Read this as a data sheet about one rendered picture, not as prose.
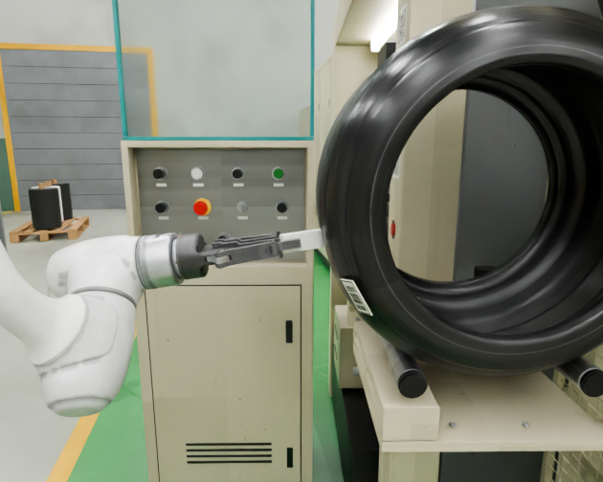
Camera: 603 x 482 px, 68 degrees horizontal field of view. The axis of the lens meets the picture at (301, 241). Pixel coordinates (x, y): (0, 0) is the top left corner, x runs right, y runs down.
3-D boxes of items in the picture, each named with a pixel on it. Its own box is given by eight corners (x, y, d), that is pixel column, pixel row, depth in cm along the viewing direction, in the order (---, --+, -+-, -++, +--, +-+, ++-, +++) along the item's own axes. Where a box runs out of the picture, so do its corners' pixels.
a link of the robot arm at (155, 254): (149, 230, 78) (183, 226, 78) (160, 280, 80) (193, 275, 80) (131, 241, 69) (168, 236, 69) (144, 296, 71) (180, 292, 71)
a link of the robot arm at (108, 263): (160, 257, 82) (152, 319, 74) (77, 269, 82) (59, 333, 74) (138, 217, 74) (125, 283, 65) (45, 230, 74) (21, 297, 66)
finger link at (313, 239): (279, 234, 74) (279, 235, 73) (321, 229, 74) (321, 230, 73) (281, 252, 75) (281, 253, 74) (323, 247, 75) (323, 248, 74)
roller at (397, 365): (361, 301, 102) (378, 293, 101) (369, 317, 102) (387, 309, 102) (393, 380, 67) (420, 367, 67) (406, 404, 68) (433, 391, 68)
